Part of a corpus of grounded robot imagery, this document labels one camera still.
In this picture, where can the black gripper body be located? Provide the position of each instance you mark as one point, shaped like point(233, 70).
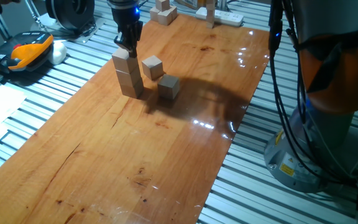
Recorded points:
point(126, 21)

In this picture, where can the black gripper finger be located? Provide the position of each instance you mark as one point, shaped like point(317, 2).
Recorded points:
point(133, 48)
point(120, 41)

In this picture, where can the light wooden cube block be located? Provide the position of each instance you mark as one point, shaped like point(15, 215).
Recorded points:
point(168, 87)
point(129, 77)
point(152, 67)
point(124, 62)
point(133, 91)

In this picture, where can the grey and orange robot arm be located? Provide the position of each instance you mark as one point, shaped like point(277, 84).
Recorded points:
point(331, 31)

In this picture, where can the wide wooden block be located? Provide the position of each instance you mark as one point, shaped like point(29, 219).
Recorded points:
point(165, 17)

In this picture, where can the small wooden block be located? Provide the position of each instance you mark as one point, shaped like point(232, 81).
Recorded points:
point(162, 4)

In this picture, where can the black round device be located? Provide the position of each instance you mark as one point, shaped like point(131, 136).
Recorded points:
point(70, 14)

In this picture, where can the white rounded object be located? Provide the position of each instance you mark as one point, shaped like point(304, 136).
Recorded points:
point(57, 53)

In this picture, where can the cardboard box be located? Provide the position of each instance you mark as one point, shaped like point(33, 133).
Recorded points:
point(191, 3)

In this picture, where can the white power strip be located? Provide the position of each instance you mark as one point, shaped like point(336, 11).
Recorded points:
point(219, 17)

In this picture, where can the silver metal rod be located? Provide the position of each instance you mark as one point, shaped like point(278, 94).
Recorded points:
point(33, 9)

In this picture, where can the orange and black teach pendant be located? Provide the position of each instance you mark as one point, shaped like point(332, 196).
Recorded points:
point(23, 49)

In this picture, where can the varnished wooden board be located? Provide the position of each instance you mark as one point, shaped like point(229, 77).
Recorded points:
point(104, 171)

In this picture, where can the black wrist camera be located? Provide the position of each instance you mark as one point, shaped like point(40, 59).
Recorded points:
point(137, 15)

